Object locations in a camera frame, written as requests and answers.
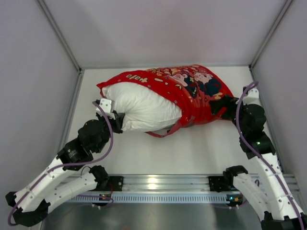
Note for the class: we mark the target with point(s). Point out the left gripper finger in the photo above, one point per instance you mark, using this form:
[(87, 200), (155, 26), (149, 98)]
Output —
[(119, 117), (117, 128)]

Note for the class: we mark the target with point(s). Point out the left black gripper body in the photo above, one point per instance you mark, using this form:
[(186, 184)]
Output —
[(119, 122)]

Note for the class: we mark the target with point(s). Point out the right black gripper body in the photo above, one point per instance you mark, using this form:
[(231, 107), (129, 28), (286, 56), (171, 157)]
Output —
[(220, 108)]

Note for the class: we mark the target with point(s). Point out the white pillow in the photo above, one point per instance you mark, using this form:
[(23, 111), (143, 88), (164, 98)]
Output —
[(144, 109)]

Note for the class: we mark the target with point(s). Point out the red printed pillowcase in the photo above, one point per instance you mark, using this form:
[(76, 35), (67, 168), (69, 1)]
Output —
[(189, 87)]

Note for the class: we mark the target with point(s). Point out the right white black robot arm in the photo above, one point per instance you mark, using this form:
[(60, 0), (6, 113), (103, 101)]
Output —
[(274, 204)]

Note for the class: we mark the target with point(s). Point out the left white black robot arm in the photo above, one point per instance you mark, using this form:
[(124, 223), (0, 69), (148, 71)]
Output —
[(32, 204)]

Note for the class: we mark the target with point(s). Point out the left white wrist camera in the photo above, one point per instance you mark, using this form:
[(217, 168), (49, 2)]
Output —
[(106, 105)]

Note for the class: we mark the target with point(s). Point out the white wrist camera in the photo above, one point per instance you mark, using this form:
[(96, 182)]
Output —
[(106, 105), (251, 96)]

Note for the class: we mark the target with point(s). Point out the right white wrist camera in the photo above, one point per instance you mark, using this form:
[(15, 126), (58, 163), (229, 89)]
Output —
[(251, 96)]

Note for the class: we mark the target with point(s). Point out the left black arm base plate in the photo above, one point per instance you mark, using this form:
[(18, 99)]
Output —
[(115, 184)]

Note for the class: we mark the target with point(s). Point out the aluminium mounting rail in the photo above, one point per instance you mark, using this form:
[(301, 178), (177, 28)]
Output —
[(166, 183)]

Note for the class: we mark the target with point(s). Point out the slotted grey cable duct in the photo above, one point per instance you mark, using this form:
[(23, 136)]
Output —
[(193, 198)]

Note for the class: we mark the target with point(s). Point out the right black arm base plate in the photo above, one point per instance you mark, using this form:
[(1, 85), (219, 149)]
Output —
[(220, 184)]

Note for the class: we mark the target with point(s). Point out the right aluminium frame post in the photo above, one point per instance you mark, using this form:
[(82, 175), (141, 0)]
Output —
[(271, 32)]

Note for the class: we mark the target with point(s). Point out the aluminium frame post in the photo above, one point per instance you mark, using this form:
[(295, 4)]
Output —
[(55, 27), (271, 32)]

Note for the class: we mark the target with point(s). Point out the left aluminium frame post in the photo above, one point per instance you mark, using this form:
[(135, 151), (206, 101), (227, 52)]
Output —
[(55, 27)]

